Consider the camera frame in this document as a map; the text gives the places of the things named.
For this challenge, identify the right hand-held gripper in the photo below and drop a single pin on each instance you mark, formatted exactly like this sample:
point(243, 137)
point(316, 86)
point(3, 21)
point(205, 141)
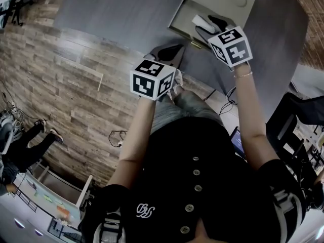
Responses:
point(233, 47)

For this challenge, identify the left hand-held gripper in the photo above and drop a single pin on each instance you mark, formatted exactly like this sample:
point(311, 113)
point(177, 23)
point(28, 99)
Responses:
point(149, 80)

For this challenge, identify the person's right forearm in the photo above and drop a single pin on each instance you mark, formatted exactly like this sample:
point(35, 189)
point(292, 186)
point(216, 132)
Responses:
point(250, 115)

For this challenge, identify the person's left forearm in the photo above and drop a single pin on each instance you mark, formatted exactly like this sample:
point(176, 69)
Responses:
point(136, 135)

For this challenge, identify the person's white shoe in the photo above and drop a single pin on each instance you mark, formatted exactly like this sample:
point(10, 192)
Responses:
point(178, 81)

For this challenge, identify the person's grey jeans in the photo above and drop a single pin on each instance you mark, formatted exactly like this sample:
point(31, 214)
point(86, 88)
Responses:
point(187, 107)

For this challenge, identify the blue screen tablet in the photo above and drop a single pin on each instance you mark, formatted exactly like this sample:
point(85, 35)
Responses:
point(238, 142)

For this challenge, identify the person's black shirt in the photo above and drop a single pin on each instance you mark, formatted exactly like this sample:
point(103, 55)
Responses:
point(192, 186)

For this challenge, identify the white desk with clutter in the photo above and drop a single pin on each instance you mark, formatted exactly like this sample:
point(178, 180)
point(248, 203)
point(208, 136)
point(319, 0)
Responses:
point(38, 206)

